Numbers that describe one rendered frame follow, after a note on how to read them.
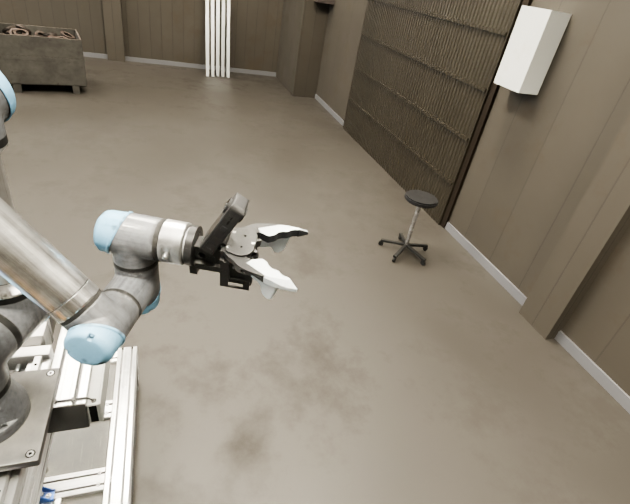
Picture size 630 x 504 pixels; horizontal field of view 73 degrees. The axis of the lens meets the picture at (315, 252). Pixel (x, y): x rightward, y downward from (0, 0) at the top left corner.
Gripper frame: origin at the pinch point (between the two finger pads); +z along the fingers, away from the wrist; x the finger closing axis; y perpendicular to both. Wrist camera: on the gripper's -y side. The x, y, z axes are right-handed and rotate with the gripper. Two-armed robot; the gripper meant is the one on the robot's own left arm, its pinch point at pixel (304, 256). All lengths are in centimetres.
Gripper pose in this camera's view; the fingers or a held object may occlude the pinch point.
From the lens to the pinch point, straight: 73.0
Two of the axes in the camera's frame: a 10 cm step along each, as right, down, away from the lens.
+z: 9.8, 1.8, 0.2
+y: -1.5, 7.5, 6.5
